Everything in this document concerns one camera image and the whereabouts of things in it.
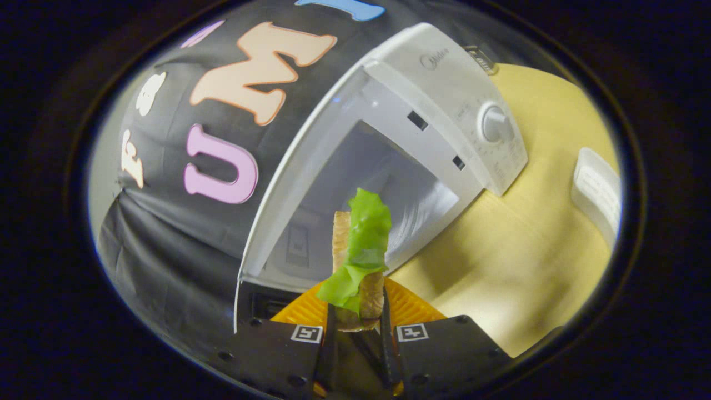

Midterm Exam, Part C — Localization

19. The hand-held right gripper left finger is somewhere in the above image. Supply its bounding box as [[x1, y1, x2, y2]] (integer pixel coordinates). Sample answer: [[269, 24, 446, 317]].
[[214, 281, 337, 398]]

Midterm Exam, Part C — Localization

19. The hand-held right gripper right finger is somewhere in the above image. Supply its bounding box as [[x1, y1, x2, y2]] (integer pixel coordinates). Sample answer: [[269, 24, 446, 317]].
[[380, 278, 512, 398]]

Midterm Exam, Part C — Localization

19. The toast sandwich with lettuce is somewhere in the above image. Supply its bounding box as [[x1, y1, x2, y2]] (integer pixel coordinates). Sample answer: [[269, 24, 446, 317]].
[[316, 188, 393, 333]]

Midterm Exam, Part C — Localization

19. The white microwave oven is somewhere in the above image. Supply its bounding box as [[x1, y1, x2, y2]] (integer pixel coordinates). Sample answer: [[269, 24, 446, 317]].
[[232, 22, 528, 334]]

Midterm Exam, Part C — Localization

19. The black backdrop cloth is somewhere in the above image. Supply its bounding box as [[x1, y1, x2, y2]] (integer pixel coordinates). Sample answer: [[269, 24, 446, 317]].
[[89, 0, 478, 384]]

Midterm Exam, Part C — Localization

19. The white rectangular tray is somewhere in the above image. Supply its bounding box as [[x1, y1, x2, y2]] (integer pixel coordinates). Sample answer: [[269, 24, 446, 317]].
[[571, 147, 622, 251]]

